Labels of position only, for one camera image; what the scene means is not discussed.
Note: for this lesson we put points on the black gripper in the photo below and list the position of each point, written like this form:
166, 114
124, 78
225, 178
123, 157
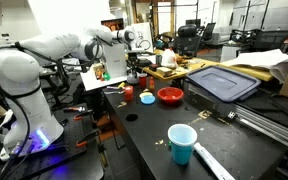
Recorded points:
133, 57

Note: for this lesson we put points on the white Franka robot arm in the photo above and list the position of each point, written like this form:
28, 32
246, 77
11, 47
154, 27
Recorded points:
14, 73

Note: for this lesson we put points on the black zip case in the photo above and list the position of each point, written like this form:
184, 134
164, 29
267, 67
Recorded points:
144, 62

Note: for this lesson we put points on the red party cup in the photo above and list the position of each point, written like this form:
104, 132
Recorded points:
143, 81

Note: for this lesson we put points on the white laptop stand box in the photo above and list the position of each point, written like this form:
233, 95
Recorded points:
115, 61

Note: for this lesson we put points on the yellow toy banana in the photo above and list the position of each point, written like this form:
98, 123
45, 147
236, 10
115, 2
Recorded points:
121, 85

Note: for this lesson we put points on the orange hot sauce bottle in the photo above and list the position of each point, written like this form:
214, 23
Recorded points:
152, 84

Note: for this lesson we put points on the red plastic mug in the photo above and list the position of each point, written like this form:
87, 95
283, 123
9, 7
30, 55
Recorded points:
128, 93

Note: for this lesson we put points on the small yellow plate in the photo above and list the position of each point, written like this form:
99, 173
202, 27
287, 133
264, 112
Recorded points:
144, 93

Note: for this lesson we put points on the green toy ball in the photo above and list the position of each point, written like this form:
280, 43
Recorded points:
106, 76

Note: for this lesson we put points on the silver spoon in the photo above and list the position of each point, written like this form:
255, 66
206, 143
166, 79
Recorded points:
112, 87

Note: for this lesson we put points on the wooden block box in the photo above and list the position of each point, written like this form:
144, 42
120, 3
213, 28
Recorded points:
164, 71

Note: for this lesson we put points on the silver fork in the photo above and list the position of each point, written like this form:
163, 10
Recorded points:
114, 92

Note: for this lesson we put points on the small blue plate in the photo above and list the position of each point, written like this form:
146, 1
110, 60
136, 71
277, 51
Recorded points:
148, 100

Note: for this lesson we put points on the white bag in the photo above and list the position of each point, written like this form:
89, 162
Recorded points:
169, 58

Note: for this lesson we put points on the broken tan chip pieces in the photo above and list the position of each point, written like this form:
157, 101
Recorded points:
121, 104

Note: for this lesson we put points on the white side table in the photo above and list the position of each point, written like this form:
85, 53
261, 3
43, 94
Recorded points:
92, 82

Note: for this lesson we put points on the red plastic bowl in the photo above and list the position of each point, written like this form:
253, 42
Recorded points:
170, 96

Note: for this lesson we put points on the open laptop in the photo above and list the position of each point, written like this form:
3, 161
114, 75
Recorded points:
114, 24

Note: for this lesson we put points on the yellow wooden table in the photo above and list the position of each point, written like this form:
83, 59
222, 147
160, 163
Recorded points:
184, 70

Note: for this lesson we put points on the black office chair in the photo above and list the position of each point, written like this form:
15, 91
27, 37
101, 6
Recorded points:
187, 40

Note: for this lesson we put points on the dark blue bin lid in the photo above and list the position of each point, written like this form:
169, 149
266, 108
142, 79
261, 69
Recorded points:
222, 82

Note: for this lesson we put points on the blue plastic cup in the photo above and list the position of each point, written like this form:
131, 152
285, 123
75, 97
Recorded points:
181, 151

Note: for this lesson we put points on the black perforated breadboard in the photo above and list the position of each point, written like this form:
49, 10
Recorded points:
70, 156

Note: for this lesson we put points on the yellow wooden board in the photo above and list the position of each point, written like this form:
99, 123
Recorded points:
250, 71

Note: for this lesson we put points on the white tube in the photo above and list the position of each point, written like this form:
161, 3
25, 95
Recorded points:
211, 160

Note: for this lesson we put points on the stack of white papers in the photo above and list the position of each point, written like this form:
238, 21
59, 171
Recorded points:
267, 60

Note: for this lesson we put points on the aluminium frame rails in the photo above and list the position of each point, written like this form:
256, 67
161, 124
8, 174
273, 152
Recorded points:
270, 125

